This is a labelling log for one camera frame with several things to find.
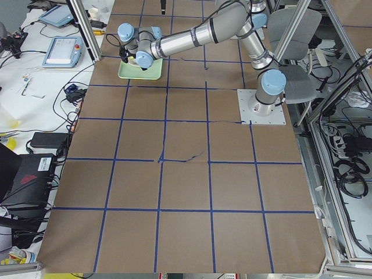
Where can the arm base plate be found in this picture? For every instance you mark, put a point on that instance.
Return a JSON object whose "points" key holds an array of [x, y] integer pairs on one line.
{"points": [[253, 112]]}

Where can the light green tray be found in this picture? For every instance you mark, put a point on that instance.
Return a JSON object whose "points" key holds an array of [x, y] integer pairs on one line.
{"points": [[127, 71]]}

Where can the white paper cup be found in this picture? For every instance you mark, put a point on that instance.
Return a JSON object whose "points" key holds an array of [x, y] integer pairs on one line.
{"points": [[94, 13]]}

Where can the white round plate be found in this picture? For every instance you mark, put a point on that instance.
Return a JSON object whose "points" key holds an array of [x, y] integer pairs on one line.
{"points": [[132, 61]]}

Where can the grey chair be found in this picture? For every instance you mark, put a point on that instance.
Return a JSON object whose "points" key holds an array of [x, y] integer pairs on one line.
{"points": [[299, 87]]}

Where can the black power brick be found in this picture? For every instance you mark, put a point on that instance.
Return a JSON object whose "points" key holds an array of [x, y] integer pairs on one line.
{"points": [[48, 140]]}

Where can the aluminium frame post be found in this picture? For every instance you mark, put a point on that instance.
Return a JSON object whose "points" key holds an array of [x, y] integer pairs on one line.
{"points": [[81, 20]]}

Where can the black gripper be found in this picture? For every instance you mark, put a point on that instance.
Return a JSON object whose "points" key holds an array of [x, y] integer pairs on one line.
{"points": [[129, 56]]}

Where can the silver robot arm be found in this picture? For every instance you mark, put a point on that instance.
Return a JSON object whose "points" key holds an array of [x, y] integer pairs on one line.
{"points": [[230, 19]]}

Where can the blue teach pendant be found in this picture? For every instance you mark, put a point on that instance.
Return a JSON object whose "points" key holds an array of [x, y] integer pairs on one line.
{"points": [[59, 16], [63, 52]]}

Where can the black laptop computer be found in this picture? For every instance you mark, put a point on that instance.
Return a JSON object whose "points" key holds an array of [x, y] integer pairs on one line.
{"points": [[26, 179]]}

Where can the blue teach pendant far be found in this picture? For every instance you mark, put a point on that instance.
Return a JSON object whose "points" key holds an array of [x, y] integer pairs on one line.
{"points": [[59, 16]]}

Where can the blue teach pendant near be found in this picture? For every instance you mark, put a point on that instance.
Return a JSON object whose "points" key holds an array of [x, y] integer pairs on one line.
{"points": [[63, 52]]}

